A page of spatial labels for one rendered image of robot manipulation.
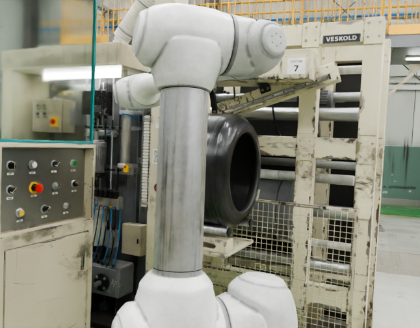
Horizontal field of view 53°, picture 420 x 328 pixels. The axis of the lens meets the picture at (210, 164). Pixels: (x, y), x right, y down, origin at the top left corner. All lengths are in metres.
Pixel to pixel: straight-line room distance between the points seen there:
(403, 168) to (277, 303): 10.21
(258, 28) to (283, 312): 0.58
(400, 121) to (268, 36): 10.28
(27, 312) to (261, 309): 1.32
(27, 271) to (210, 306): 1.23
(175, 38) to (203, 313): 0.53
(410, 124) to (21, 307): 10.08
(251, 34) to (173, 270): 0.49
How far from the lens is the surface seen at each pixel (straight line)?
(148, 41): 0.86
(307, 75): 2.17
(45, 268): 2.04
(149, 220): 2.23
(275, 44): 0.91
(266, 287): 0.92
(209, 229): 1.98
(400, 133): 11.10
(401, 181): 11.06
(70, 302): 2.21
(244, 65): 0.92
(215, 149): 1.83
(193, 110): 0.85
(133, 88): 1.38
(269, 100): 2.35
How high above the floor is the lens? 1.31
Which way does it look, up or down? 3 degrees down
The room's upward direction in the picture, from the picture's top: 3 degrees clockwise
